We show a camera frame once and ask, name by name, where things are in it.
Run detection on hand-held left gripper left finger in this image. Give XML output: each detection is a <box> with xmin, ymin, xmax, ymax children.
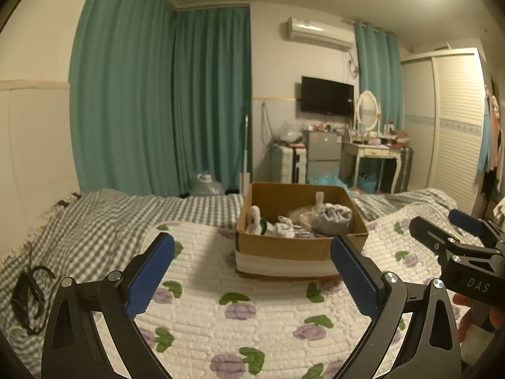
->
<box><xmin>41</xmin><ymin>232</ymin><xmax>176</xmax><ymax>379</ymax></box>

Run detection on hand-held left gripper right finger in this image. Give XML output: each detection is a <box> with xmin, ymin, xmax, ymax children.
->
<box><xmin>330</xmin><ymin>235</ymin><xmax>461</xmax><ymax>379</ymax></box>

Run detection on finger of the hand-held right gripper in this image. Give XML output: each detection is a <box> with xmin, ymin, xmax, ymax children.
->
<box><xmin>449</xmin><ymin>209</ymin><xmax>505</xmax><ymax>251</ymax></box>
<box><xmin>409</xmin><ymin>216</ymin><xmax>483</xmax><ymax>264</ymax></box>

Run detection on grey cloth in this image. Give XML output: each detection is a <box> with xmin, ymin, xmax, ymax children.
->
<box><xmin>313</xmin><ymin>203</ymin><xmax>354</xmax><ymax>234</ymax></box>

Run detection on cardboard box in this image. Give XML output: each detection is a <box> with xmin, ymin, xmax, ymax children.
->
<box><xmin>235</xmin><ymin>182</ymin><xmax>369</xmax><ymax>281</ymax></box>

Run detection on cream cloth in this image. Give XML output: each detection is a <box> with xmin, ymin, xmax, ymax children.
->
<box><xmin>288</xmin><ymin>204</ymin><xmax>320</xmax><ymax>230</ymax></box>

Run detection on large white sock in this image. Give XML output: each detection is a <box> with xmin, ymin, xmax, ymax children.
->
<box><xmin>274</xmin><ymin>215</ymin><xmax>304</xmax><ymax>239</ymax></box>

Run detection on white sock with green trim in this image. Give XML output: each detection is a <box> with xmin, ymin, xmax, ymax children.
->
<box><xmin>247</xmin><ymin>205</ymin><xmax>273</xmax><ymax>236</ymax></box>

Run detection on person's right hand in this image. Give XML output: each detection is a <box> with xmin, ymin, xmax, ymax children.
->
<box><xmin>453</xmin><ymin>293</ymin><xmax>475</xmax><ymax>337</ymax></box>

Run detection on dark suitcase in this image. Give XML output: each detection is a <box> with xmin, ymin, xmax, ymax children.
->
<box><xmin>395</xmin><ymin>147</ymin><xmax>413</xmax><ymax>194</ymax></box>

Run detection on grey checked blanket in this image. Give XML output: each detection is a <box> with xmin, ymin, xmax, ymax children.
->
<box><xmin>0</xmin><ymin>187</ymin><xmax>480</xmax><ymax>379</ymax></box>

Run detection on hanging clothes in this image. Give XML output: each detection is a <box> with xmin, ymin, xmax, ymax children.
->
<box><xmin>475</xmin><ymin>87</ymin><xmax>505</xmax><ymax>202</ymax></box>

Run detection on white louvred wardrobe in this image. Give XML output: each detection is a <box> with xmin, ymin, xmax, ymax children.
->
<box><xmin>400</xmin><ymin>47</ymin><xmax>488</xmax><ymax>216</ymax></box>

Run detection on blue plastic bag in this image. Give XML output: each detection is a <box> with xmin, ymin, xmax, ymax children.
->
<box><xmin>308</xmin><ymin>171</ymin><xmax>348</xmax><ymax>190</ymax></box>

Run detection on white dressing table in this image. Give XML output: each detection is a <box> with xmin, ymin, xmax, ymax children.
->
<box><xmin>340</xmin><ymin>138</ymin><xmax>402</xmax><ymax>195</ymax></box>

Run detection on white floral quilt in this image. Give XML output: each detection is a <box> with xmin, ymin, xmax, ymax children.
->
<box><xmin>91</xmin><ymin>201</ymin><xmax>505</xmax><ymax>379</ymax></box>

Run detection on clear plastic floor bag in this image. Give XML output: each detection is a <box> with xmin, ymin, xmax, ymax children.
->
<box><xmin>189</xmin><ymin>171</ymin><xmax>225</xmax><ymax>197</ymax></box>

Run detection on brown patterned bed sheet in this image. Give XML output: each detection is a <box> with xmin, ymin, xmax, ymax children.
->
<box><xmin>39</xmin><ymin>193</ymin><xmax>83</xmax><ymax>222</ymax></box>

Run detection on small grey fridge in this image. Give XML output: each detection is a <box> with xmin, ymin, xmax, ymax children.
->
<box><xmin>303</xmin><ymin>129</ymin><xmax>342</xmax><ymax>184</ymax></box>

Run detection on white suitcase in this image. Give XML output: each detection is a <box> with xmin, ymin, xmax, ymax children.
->
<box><xmin>272</xmin><ymin>145</ymin><xmax>307</xmax><ymax>184</ymax></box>

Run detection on white oval mirror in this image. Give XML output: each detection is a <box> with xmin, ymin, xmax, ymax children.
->
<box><xmin>356</xmin><ymin>90</ymin><xmax>378</xmax><ymax>132</ymax></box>

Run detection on clear plastic bag on suitcase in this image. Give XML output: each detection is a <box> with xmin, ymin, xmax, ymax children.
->
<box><xmin>278</xmin><ymin>119</ymin><xmax>305</xmax><ymax>145</ymax></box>

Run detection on narrow teal curtain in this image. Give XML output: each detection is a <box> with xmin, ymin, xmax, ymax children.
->
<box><xmin>354</xmin><ymin>21</ymin><xmax>406</xmax><ymax>194</ymax></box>

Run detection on wide teal curtain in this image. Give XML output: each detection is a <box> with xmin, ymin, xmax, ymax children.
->
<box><xmin>69</xmin><ymin>0</ymin><xmax>178</xmax><ymax>196</ymax></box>

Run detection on white air conditioner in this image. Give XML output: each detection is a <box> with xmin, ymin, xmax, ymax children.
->
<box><xmin>287</xmin><ymin>17</ymin><xmax>354</xmax><ymax>52</ymax></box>

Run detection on black cord bundle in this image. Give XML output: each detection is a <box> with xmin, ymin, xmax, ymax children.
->
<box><xmin>10</xmin><ymin>264</ymin><xmax>56</xmax><ymax>334</ymax></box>

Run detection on black wall television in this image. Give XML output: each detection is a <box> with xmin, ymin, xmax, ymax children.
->
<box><xmin>301</xmin><ymin>76</ymin><xmax>354</xmax><ymax>119</ymax></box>

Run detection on dark wall cables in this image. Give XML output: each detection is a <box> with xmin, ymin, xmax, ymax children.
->
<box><xmin>260</xmin><ymin>103</ymin><xmax>277</xmax><ymax>145</ymax></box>

